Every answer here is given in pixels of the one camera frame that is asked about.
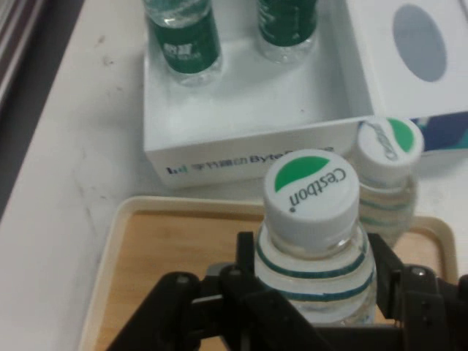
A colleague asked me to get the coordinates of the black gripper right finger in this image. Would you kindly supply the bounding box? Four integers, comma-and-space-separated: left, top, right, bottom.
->
367, 233, 468, 351

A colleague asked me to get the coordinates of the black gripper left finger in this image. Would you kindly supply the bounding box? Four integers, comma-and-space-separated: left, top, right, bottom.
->
105, 231, 320, 351

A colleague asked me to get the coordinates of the white and blue cardboard box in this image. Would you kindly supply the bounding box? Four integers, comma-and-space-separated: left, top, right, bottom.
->
142, 0, 468, 189

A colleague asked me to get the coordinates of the green-label water bottle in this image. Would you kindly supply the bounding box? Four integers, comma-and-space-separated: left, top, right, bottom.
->
143, 0, 224, 88
253, 149, 379, 328
254, 0, 319, 64
352, 117, 426, 246

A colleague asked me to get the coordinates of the bamboo tray with cream rim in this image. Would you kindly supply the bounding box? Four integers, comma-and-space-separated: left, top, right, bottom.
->
78, 195, 460, 351

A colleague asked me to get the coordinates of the horizontal aluminium frame rail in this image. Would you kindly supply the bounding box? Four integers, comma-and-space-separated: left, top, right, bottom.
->
0, 0, 49, 107

